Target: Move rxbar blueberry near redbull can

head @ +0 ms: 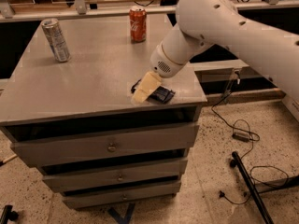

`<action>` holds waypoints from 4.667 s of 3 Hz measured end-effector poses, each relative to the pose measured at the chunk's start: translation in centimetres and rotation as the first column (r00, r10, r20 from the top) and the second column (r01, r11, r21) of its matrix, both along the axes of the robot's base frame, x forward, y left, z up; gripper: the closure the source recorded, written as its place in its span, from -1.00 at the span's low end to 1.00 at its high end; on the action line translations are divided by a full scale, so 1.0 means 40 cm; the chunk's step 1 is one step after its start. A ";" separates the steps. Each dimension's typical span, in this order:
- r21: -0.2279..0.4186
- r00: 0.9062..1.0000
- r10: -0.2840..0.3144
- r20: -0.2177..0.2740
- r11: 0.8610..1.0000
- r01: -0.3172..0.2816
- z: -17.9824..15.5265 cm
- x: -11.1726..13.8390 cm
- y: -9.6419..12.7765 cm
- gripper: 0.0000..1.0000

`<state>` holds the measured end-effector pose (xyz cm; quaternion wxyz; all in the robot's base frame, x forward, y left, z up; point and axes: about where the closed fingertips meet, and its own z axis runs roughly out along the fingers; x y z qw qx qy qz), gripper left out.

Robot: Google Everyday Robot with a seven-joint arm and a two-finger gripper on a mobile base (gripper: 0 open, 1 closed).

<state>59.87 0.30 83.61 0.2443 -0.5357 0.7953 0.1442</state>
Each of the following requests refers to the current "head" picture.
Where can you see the silver redbull can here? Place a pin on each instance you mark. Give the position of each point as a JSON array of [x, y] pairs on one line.
[[53, 32]]

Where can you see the top grey drawer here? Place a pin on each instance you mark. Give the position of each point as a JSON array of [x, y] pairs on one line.
[[99, 146]]

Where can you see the black power adapter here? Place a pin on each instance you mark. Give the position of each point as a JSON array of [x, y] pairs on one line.
[[241, 137]]

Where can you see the middle grey drawer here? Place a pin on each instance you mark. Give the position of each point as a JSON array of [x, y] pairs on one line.
[[115, 175]]

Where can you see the grey metal railing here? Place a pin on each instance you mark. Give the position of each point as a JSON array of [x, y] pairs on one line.
[[13, 10]]

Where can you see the grey drawer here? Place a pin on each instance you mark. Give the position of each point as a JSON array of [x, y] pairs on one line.
[[99, 146], [122, 195], [115, 175]]

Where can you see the black caster bottom left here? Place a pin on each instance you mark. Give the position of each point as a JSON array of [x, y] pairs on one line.
[[8, 214]]

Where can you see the black metal stand leg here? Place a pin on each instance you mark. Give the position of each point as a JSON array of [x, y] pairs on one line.
[[256, 189]]

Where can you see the grey drawer cabinet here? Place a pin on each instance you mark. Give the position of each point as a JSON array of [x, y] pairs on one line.
[[91, 93]]

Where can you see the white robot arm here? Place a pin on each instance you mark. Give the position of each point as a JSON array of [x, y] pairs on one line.
[[201, 24]]

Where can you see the dark blue rxbar wrapper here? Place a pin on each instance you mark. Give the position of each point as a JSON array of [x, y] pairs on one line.
[[162, 95]]

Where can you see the bottom grey drawer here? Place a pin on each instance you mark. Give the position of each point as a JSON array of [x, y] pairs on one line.
[[122, 195]]

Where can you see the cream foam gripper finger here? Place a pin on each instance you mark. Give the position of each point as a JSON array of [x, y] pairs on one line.
[[149, 83]]

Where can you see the red coca-cola can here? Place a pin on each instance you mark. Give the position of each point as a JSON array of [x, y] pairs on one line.
[[138, 26]]

